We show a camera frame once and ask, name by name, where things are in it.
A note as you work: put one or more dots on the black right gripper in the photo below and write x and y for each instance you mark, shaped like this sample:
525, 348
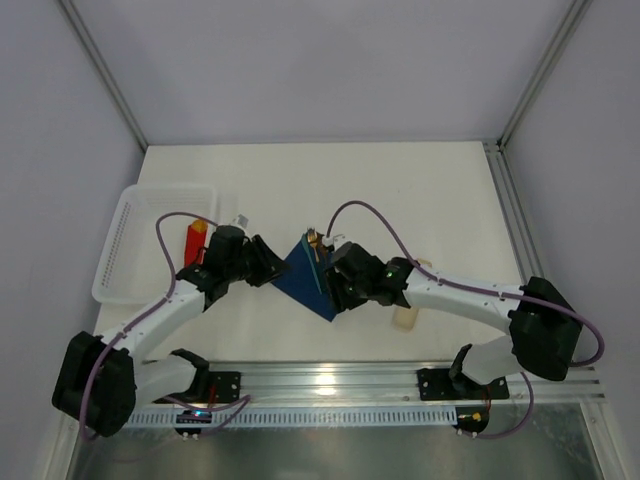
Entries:
336, 280

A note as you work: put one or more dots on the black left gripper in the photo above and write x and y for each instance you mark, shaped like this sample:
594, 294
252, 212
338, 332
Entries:
260, 262

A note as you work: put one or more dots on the blue paper napkin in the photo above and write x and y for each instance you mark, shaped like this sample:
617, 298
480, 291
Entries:
298, 284

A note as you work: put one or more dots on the teal plastic knife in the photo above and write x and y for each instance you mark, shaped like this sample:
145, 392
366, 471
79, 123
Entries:
315, 268

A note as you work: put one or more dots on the gold fork green handle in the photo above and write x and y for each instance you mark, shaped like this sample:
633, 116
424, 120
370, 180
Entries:
314, 240

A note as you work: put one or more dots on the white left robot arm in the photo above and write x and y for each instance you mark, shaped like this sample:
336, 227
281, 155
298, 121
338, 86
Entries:
104, 378

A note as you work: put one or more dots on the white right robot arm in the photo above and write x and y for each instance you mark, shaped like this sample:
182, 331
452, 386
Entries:
479, 301

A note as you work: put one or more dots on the beige cutlery tray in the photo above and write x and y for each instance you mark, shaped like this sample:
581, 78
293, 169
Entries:
404, 319

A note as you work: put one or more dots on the red bottle orange cap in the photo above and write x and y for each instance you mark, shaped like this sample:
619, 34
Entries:
196, 235

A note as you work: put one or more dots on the white plastic basket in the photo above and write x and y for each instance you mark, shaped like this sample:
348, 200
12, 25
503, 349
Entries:
148, 220

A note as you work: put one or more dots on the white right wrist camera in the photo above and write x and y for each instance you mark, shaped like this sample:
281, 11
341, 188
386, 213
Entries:
332, 243

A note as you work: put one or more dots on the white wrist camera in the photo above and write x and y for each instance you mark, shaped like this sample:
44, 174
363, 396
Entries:
240, 221
332, 243

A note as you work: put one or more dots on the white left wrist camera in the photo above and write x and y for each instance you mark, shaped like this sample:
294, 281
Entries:
240, 221

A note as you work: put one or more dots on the aluminium table edge rail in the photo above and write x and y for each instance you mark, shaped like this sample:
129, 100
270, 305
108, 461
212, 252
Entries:
395, 383

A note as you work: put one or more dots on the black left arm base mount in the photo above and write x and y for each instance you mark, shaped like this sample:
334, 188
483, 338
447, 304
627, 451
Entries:
215, 387

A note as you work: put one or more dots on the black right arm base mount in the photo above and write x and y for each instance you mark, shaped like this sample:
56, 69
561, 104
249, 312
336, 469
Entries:
435, 384

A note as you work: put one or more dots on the white slotted cable duct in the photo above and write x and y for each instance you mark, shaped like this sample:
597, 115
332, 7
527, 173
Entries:
295, 417

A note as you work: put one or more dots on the aluminium side rail right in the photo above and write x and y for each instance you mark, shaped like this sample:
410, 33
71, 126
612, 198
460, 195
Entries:
525, 250

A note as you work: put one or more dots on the aluminium frame post left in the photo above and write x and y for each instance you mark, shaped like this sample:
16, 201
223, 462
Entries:
99, 64

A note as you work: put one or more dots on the aluminium frame post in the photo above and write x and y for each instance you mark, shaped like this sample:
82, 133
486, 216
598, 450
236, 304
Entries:
544, 68
99, 64

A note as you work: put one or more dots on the aluminium frame post right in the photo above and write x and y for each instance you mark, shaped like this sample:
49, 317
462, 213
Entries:
544, 68

